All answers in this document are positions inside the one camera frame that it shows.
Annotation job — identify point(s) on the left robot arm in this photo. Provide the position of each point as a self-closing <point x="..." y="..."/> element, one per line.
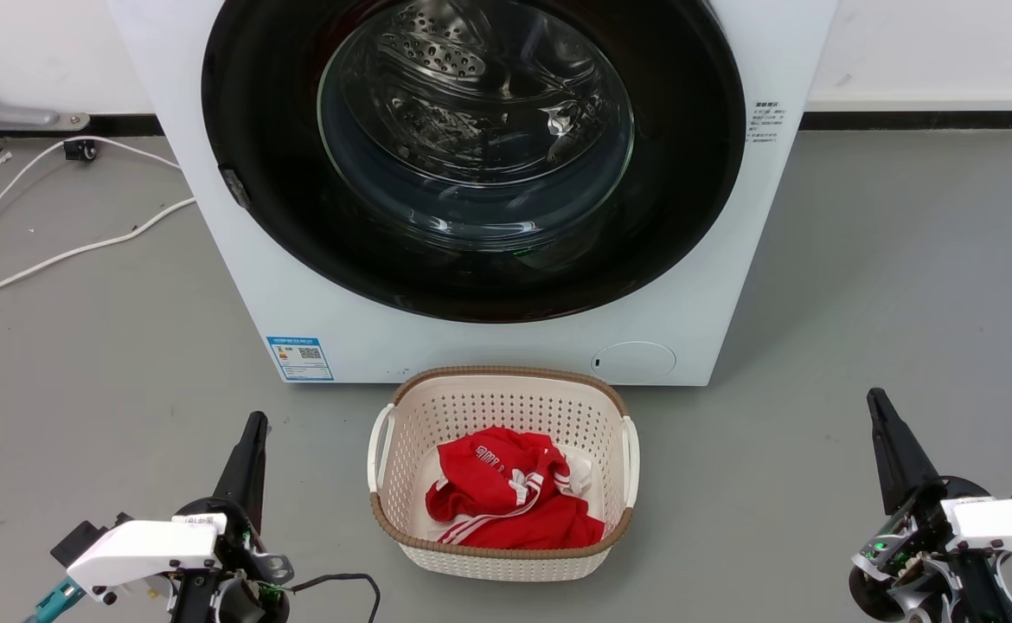
<point x="229" y="606"/>

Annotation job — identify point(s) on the round black glass washer door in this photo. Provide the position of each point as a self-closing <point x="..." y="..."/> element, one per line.
<point x="255" y="130"/>

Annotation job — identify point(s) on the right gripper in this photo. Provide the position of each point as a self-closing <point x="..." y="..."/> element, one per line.
<point x="912" y="554"/>

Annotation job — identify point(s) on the blue energy label sticker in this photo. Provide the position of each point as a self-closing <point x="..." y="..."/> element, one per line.
<point x="298" y="358"/>

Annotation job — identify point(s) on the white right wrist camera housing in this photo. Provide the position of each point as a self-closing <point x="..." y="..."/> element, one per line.
<point x="1008" y="523"/>

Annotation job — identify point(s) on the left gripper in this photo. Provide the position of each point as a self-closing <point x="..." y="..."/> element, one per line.
<point x="242" y="554"/>

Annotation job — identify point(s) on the small text sticker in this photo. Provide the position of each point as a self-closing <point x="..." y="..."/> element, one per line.
<point x="766" y="121"/>

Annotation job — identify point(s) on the round white filter cover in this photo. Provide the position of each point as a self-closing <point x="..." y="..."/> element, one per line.
<point x="636" y="362"/>

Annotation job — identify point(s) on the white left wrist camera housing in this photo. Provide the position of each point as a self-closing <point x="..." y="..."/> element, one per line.
<point x="143" y="549"/>

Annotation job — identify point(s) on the white front-load washing machine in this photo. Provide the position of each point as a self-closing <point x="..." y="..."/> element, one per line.
<point x="298" y="303"/>

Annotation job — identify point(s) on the cream perforated laundry basket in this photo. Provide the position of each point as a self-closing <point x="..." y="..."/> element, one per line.
<point x="506" y="398"/>

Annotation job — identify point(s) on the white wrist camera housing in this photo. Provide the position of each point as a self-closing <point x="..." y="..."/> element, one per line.
<point x="1008" y="523"/>
<point x="143" y="549"/>

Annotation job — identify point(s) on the white cloth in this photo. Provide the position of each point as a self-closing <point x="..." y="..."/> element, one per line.
<point x="582" y="474"/>

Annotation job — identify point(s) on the stainless steel washer drum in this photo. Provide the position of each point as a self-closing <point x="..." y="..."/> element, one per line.
<point x="471" y="61"/>

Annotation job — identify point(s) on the red garment with white stripes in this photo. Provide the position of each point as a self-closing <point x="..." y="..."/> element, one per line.
<point x="489" y="484"/>

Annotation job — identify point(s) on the small black floor plug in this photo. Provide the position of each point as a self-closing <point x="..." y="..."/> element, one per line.
<point x="80" y="150"/>

